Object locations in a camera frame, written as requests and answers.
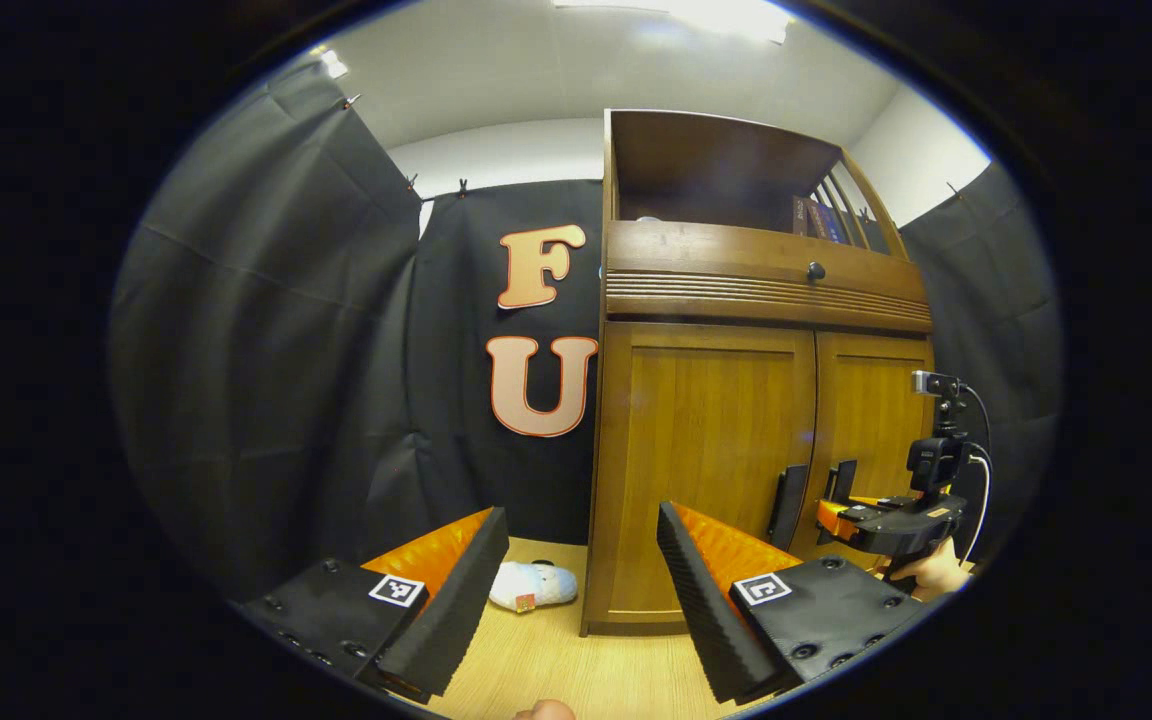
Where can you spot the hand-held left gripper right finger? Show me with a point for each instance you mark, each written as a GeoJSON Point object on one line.
{"type": "Point", "coordinates": [706, 610]}

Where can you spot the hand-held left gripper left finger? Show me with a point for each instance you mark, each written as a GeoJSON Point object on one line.
{"type": "Point", "coordinates": [456, 610]}

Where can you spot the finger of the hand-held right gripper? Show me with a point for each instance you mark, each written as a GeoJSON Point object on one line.
{"type": "Point", "coordinates": [836, 518]}

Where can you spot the wooden cabinet door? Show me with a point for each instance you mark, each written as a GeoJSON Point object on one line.
{"type": "Point", "coordinates": [696, 440]}
{"type": "Point", "coordinates": [871, 410]}

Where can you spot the wooden double-door shoe cabinet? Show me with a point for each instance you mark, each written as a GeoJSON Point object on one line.
{"type": "Point", "coordinates": [766, 290]}

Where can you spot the wooden cabinet drawer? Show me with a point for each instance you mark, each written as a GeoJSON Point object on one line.
{"type": "Point", "coordinates": [716, 250]}

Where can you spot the white plush toy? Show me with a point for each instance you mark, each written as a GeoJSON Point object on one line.
{"type": "Point", "coordinates": [533, 586]}

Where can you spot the black drawer knob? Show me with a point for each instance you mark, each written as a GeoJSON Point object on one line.
{"type": "Point", "coordinates": [816, 271]}

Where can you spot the blue book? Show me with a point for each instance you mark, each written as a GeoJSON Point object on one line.
{"type": "Point", "coordinates": [826, 222]}

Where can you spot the large ceiling light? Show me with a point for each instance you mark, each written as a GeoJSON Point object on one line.
{"type": "Point", "coordinates": [726, 15]}

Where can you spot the small ceiling light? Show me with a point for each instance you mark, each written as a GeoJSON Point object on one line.
{"type": "Point", "coordinates": [332, 63]}

